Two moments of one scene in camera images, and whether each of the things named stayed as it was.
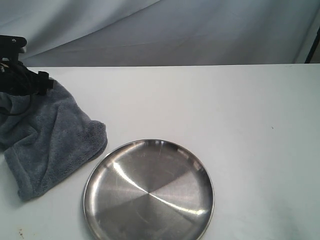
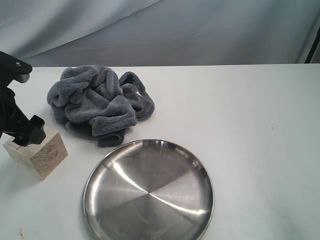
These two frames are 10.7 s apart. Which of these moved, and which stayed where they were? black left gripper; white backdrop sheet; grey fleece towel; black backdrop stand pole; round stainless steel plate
Moved: black left gripper; grey fleece towel
Stayed: round stainless steel plate; black backdrop stand pole; white backdrop sheet
